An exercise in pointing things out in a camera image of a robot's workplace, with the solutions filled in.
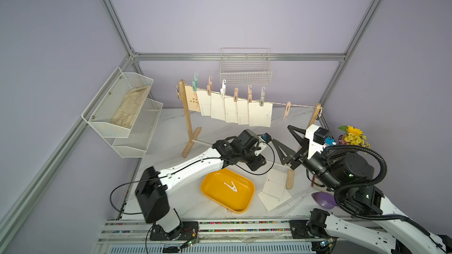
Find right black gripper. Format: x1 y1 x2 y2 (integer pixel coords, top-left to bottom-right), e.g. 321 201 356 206
273 126 341 191

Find white clothespin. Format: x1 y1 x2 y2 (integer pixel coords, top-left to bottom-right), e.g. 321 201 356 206
223 181 238 192
220 79 226 99

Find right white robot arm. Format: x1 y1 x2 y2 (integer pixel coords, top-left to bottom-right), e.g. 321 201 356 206
273 125 452 254

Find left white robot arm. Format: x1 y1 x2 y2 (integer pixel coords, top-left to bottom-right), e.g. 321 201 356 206
134 129 272 241

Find yellow plastic tray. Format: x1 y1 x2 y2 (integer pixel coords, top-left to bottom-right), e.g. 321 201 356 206
201 169 255 214

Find purple vase with flowers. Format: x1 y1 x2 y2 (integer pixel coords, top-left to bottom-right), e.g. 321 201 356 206
338 125 371 148

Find purple pink scoop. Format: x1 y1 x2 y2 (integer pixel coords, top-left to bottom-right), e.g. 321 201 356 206
311 192 337 209

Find green clothespin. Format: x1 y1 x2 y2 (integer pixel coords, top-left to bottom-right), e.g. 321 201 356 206
192 72 198 92

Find beige glove in shelf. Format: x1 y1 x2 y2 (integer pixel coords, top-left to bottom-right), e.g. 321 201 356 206
110 85 151 129

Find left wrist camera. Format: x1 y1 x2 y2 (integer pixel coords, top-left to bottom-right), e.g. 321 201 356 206
260 133 273 144

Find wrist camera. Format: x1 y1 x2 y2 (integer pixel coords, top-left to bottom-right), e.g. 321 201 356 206
313 128 336 146
260 133 273 144

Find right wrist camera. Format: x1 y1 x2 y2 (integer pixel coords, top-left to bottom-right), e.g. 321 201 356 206
313 128 336 146

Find wooden string rack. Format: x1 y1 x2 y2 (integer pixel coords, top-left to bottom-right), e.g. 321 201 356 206
175 79 323 190

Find white wire basket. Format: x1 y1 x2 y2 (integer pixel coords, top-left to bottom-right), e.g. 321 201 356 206
220 48 273 85

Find white mesh wall shelf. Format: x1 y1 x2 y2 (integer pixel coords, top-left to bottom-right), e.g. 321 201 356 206
81 68 163 158

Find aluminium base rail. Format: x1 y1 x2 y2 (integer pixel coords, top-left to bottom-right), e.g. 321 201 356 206
94 218 336 254

